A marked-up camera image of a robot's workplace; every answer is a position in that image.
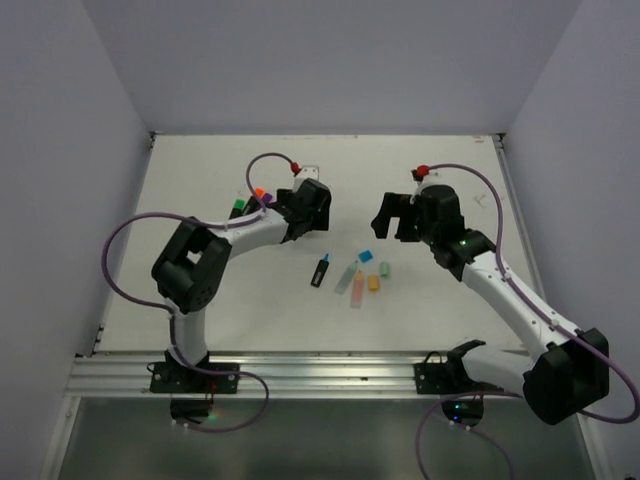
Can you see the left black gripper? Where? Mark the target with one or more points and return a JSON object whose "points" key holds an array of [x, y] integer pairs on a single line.
{"points": [[319, 218]]}

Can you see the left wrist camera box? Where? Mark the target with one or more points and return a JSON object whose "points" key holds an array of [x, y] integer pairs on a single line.
{"points": [[306, 172]]}

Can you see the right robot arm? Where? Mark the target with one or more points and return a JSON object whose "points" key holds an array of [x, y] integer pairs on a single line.
{"points": [[564, 370]]}

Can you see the pastel orange cap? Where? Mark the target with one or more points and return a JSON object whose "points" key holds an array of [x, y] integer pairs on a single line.
{"points": [[373, 283]]}

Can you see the pastel green cap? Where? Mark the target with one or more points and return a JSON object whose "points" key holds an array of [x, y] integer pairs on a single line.
{"points": [[384, 269]]}

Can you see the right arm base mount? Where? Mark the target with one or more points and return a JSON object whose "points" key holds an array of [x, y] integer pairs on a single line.
{"points": [[442, 373]]}

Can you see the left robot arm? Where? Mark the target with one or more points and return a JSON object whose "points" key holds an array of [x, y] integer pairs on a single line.
{"points": [[190, 268]]}

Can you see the pastel green highlighter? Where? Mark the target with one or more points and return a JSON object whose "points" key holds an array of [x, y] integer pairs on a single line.
{"points": [[346, 278]]}

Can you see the green cap black highlighter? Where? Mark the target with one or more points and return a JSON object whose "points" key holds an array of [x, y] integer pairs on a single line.
{"points": [[237, 209]]}

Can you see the pastel orange highlighter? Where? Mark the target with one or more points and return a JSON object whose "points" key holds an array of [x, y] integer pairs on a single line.
{"points": [[357, 290]]}

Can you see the purple cap black highlighter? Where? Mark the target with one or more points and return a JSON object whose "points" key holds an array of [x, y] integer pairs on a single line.
{"points": [[265, 200]]}

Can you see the blue black highlighter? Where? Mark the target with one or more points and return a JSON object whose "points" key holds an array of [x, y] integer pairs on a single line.
{"points": [[320, 271]]}

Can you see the aluminium rail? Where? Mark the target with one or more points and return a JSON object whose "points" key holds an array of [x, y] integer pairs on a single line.
{"points": [[267, 375]]}

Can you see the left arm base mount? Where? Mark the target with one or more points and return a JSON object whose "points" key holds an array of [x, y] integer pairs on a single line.
{"points": [[169, 377]]}

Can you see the blue cap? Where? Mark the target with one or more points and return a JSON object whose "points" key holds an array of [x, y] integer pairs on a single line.
{"points": [[365, 256]]}

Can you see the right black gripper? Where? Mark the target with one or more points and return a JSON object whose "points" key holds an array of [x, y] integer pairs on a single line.
{"points": [[396, 204]]}

